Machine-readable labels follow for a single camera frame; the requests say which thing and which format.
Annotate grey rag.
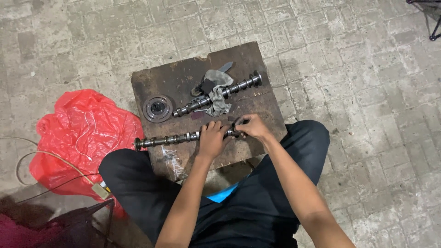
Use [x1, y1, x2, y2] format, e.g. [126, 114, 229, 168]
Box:
[203, 70, 235, 117]

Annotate thin white cable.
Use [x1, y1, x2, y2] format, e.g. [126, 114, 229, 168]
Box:
[75, 110, 120, 162]

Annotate beige cable with plug block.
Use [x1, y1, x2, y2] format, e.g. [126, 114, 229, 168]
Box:
[15, 150, 111, 200]

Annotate person's left hand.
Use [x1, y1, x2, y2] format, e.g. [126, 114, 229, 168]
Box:
[198, 120, 235, 161]

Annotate black sandpaper piece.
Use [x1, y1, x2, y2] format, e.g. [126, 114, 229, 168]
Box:
[201, 79, 216, 95]

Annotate steel camshaft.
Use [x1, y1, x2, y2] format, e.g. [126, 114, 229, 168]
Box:
[172, 70, 263, 118]
[134, 121, 249, 152]

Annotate dark wooden board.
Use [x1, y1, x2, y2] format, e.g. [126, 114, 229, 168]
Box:
[131, 41, 288, 182]

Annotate thin black cable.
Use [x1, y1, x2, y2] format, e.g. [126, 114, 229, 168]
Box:
[17, 173, 101, 204]

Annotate dark sandpaper strip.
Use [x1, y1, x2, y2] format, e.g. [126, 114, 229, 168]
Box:
[227, 116, 243, 138]

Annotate maroon cloth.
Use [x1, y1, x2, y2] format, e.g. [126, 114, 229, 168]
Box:
[0, 196, 88, 248]

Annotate round metal pulley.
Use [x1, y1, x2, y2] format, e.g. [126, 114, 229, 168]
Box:
[143, 94, 173, 123]

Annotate black metal frame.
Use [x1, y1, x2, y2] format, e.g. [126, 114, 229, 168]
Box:
[52, 198, 116, 248]

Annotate black metal stand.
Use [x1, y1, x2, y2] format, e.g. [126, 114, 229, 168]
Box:
[406, 0, 441, 41]

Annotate person's black trousers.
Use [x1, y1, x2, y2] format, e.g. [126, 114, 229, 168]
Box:
[99, 119, 331, 248]

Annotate blue plastic stool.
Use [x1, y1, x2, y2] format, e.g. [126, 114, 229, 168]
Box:
[206, 182, 240, 203]

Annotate person's right hand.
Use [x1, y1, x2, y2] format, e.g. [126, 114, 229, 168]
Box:
[235, 114, 273, 142]

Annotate red plastic bag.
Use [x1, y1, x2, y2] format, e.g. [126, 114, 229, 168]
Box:
[29, 89, 146, 218]

